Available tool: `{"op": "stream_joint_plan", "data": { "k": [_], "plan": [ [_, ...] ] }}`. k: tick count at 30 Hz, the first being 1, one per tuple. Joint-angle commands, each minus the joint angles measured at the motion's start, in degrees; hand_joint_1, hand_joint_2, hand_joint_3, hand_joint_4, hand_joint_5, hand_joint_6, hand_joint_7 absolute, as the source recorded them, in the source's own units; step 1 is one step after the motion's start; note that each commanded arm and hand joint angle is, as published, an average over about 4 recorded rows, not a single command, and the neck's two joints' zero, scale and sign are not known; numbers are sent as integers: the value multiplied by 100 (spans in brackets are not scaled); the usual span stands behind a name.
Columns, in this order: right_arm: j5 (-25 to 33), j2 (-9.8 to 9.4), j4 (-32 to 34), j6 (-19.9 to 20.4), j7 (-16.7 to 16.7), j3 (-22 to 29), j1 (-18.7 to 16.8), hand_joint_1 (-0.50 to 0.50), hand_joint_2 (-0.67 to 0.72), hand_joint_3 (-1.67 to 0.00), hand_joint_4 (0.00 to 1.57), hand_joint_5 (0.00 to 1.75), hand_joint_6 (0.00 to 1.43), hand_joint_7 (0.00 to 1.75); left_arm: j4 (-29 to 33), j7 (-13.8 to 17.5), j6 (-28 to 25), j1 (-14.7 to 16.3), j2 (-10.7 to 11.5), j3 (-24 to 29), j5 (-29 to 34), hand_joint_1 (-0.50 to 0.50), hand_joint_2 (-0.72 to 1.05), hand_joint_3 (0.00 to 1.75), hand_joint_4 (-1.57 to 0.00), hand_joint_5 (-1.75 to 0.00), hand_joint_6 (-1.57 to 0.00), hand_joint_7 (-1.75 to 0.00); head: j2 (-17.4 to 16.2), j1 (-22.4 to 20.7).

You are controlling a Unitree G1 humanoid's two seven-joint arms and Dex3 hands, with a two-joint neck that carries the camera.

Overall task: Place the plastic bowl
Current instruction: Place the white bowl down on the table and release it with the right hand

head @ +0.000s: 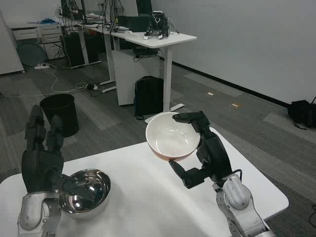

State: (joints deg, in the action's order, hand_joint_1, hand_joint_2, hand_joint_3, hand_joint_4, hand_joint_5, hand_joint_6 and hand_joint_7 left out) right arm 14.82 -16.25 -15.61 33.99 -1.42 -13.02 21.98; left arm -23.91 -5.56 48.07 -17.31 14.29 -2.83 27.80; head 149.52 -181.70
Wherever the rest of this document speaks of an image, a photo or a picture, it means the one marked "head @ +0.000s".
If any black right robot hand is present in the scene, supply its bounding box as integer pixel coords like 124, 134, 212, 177
168, 111, 234, 190

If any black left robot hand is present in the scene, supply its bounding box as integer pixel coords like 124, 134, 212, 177
21, 105, 78, 195

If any white orange plastic bowl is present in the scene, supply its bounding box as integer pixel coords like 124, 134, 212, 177
145, 112, 201, 162

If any shiny steel bowl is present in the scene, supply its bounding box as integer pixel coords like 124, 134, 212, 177
58, 168, 112, 221

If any black waste bin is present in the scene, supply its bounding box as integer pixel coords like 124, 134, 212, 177
39, 93, 80, 138

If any black backpack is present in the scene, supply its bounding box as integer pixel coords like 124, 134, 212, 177
134, 76, 165, 121

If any black bag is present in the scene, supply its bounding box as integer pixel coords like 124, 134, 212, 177
287, 95, 316, 131

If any white desk panel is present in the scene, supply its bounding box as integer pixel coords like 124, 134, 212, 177
111, 48, 161, 107

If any round grey-blue disc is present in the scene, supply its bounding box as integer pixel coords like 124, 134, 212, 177
16, 42, 47, 68

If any black PC tower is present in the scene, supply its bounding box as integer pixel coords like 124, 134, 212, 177
60, 33, 86, 68

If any black under-desk power strip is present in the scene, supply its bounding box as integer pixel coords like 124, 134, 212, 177
133, 46, 159, 56

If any white standing desk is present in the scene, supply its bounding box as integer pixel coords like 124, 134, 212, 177
73, 19, 198, 115

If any white drawer cabinet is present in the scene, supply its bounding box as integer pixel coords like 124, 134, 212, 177
11, 21, 63, 60

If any small black robot device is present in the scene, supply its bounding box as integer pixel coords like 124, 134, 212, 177
143, 10, 174, 40

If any blue bundle of items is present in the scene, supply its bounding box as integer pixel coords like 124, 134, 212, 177
37, 17, 59, 25

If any black box computer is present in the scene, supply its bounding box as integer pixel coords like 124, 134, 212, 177
117, 15, 152, 33

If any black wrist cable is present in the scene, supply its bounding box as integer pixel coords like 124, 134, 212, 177
222, 168, 244, 181

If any white floor cable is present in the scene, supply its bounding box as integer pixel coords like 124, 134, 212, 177
0, 65, 89, 98

